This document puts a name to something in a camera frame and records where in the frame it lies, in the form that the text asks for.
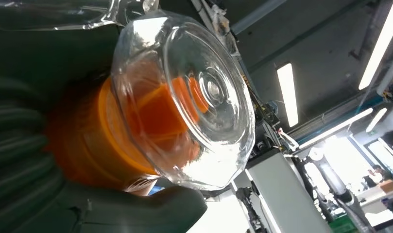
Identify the ceiling light panel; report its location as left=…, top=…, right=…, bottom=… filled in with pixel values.
left=298, top=107, right=374, bottom=150
left=365, top=107, right=388, bottom=133
left=358, top=0, right=393, bottom=91
left=276, top=63, right=300, bottom=128

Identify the silver humanoid robot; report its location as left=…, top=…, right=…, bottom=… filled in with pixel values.
left=307, top=147, right=376, bottom=233

